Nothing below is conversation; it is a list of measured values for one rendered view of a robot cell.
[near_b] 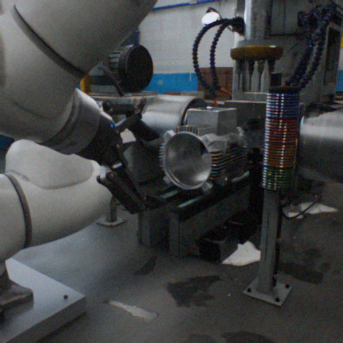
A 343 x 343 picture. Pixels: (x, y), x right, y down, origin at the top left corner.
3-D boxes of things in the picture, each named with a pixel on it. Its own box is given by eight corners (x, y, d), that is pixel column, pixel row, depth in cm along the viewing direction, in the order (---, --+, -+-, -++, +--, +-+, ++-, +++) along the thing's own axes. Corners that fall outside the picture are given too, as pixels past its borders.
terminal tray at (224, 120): (206, 129, 115) (207, 106, 113) (237, 132, 109) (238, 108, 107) (185, 134, 106) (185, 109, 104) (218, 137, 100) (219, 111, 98)
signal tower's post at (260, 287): (257, 277, 81) (270, 86, 70) (293, 289, 77) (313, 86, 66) (242, 294, 75) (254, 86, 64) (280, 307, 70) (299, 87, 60)
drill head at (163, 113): (151, 147, 172) (150, 93, 166) (220, 156, 152) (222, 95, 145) (114, 156, 152) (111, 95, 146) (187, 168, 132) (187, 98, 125)
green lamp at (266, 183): (267, 181, 74) (268, 159, 73) (297, 185, 70) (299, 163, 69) (255, 187, 69) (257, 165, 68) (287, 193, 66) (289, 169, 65)
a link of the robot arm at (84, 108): (23, 153, 47) (57, 165, 52) (76, 130, 43) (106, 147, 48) (25, 94, 51) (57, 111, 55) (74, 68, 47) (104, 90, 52)
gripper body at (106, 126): (59, 110, 55) (99, 132, 63) (59, 161, 52) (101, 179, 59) (98, 92, 52) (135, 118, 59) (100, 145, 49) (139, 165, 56)
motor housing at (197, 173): (194, 174, 121) (195, 117, 117) (247, 183, 111) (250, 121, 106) (157, 189, 106) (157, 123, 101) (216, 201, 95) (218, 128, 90)
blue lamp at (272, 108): (272, 114, 70) (273, 90, 69) (303, 116, 67) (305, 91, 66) (260, 116, 66) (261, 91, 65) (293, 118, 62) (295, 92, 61)
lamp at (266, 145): (268, 159, 73) (270, 136, 72) (299, 163, 69) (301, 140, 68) (257, 165, 68) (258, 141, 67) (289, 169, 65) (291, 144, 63)
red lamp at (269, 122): (270, 136, 72) (272, 114, 70) (301, 140, 68) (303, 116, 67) (258, 141, 67) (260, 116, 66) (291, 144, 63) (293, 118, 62)
